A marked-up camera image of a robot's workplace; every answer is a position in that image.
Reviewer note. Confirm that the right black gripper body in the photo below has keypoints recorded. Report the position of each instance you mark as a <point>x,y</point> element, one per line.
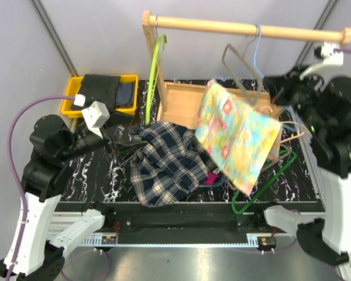
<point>298,93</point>

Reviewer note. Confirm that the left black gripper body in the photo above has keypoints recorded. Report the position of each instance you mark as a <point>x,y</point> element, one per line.
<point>87,141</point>

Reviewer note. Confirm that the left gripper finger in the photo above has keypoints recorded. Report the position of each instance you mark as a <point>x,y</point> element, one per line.
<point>126,150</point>
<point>118,118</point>

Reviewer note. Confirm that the wooden hanger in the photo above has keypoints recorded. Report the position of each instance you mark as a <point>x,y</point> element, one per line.
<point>300,128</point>

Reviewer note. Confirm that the navy plaid garment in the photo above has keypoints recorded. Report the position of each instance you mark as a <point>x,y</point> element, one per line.
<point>170,166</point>

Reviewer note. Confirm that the pastel patterned garment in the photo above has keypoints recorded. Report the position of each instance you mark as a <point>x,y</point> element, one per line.
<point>238,138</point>

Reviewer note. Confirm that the magenta pleated skirt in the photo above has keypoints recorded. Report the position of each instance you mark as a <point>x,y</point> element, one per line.
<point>212,178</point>

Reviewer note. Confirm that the green velvet hanger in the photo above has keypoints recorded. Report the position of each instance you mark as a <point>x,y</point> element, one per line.
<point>261,191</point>

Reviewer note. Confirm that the blue wire hanger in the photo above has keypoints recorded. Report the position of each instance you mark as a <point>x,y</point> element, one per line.
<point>253,63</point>

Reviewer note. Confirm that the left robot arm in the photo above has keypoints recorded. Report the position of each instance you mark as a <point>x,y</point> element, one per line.
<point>32,256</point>

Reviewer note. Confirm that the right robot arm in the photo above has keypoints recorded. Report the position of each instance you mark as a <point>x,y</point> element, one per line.
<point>327,115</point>

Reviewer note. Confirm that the lime green hanger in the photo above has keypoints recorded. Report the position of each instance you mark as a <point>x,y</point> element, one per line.
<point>154,74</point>

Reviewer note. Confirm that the black folded cloth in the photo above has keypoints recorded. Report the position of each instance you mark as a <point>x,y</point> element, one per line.
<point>113,91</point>

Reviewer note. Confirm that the yellow plastic tray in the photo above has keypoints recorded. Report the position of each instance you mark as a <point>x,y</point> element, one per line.
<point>74,87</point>

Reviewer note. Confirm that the wooden clothes rack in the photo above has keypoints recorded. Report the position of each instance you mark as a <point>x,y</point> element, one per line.
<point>180,102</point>

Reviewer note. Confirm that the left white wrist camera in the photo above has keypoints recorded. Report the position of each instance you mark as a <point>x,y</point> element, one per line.
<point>95,116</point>

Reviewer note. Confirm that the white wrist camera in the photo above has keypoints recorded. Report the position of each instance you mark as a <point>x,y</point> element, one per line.
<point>95,116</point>
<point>329,57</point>

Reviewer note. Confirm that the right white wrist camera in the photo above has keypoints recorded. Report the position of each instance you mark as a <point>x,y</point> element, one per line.
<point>329,57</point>

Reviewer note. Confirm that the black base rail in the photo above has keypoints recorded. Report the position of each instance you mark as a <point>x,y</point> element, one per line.
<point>184,223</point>

